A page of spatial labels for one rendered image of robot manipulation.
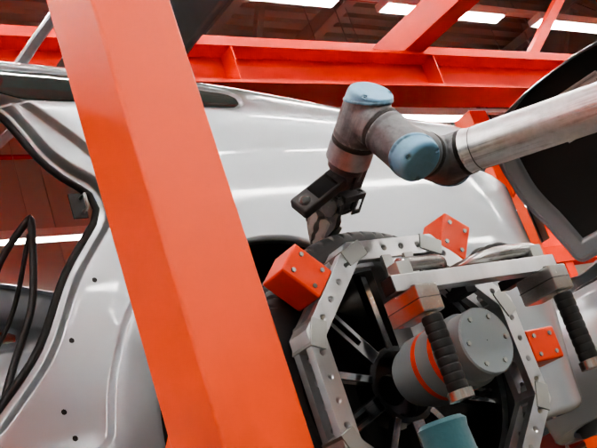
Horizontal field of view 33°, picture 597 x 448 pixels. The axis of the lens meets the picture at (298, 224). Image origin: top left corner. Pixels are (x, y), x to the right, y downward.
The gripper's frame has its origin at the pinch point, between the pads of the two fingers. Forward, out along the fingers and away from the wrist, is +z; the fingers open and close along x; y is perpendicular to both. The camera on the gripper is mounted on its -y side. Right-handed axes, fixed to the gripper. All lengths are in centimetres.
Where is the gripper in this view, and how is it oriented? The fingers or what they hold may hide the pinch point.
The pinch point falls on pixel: (312, 243)
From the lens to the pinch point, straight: 212.2
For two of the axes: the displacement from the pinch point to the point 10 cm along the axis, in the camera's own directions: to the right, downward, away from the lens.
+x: -6.2, -5.7, 5.3
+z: -2.6, 7.9, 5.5
